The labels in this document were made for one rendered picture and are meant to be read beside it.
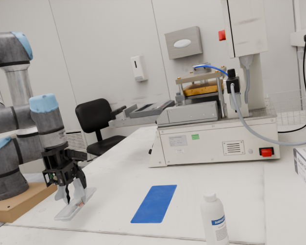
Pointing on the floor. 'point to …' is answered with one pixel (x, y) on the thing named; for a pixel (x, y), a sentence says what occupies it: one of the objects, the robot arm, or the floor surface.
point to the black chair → (96, 125)
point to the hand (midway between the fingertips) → (76, 200)
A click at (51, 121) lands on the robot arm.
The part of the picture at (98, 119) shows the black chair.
